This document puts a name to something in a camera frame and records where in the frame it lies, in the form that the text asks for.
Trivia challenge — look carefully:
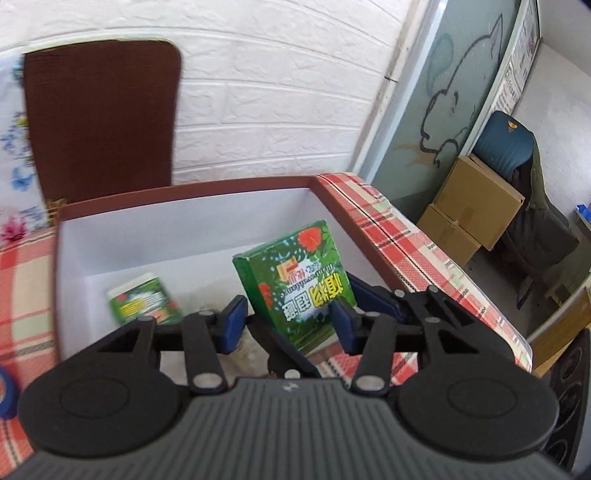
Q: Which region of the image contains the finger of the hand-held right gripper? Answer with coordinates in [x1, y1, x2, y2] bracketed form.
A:
[247, 323, 319, 379]
[346, 272, 462, 324]

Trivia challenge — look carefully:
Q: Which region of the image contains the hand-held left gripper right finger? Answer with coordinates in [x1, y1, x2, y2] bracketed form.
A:
[330, 302, 513, 396]

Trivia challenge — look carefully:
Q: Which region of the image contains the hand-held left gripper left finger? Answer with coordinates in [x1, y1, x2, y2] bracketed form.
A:
[95, 295, 249, 396]

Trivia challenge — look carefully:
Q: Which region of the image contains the large green printed box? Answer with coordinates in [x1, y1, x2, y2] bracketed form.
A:
[232, 220, 358, 356]

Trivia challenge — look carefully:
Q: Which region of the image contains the brown-rimmed white cardboard box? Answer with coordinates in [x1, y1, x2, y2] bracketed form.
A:
[53, 174, 416, 365]

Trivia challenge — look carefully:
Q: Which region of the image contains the brown cardboard board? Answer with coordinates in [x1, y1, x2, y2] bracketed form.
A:
[526, 286, 591, 370]

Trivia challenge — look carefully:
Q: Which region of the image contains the small cardboard box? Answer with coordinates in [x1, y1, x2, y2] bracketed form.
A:
[417, 203, 482, 268]

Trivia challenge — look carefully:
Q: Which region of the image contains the small green printed box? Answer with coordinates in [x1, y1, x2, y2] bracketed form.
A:
[107, 274, 182, 327]

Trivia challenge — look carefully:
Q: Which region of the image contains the large cardboard box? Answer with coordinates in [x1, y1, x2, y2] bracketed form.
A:
[434, 156, 526, 251]

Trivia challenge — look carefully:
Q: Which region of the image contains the blue chair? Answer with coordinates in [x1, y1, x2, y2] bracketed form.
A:
[472, 111, 536, 185]

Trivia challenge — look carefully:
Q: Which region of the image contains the plaid blanket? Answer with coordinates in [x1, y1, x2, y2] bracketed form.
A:
[0, 173, 536, 467]

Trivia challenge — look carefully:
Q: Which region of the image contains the glass door with cartoon drawing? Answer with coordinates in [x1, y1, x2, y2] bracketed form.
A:
[353, 0, 541, 208]

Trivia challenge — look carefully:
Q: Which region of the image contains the blue tape roll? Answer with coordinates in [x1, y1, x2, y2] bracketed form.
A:
[0, 366, 20, 421]

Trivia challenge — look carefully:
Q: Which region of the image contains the floral plastic bag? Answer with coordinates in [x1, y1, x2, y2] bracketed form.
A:
[0, 53, 52, 245]

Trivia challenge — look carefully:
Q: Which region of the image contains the wall poster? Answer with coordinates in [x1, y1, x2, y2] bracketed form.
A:
[482, 0, 542, 118]

